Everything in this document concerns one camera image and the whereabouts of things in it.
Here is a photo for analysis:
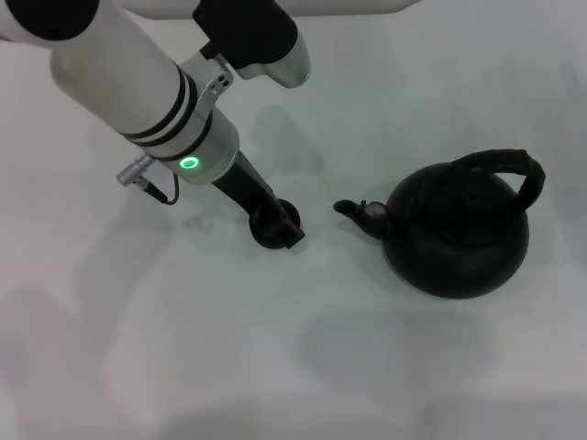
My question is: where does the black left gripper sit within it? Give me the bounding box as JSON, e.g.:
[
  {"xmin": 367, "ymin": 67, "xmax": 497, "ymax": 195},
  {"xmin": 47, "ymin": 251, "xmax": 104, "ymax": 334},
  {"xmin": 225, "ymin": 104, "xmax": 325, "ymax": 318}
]
[{"xmin": 211, "ymin": 148, "xmax": 307, "ymax": 251}]

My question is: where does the silver plug with black cable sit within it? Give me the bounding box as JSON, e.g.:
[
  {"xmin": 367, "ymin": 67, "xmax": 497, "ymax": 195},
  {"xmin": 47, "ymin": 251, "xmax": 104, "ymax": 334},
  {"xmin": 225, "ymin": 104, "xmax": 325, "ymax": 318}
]
[{"xmin": 116, "ymin": 154, "xmax": 179, "ymax": 206}]

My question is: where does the black round teapot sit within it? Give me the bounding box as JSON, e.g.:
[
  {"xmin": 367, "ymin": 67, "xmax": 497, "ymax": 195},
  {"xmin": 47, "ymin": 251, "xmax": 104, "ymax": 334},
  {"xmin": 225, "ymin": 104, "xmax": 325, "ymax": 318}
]
[{"xmin": 333, "ymin": 148, "xmax": 547, "ymax": 300}]

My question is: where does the dark brown teacup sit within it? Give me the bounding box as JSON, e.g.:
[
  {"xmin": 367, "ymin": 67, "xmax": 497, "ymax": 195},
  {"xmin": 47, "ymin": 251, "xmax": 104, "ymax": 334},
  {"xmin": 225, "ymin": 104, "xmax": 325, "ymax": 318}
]
[{"xmin": 249, "ymin": 200, "xmax": 304, "ymax": 251}]

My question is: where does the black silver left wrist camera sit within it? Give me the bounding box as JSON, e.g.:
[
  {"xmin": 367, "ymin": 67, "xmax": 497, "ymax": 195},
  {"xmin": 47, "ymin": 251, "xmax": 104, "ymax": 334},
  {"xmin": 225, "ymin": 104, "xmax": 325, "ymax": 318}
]
[{"xmin": 177, "ymin": 0, "xmax": 312, "ymax": 116}]

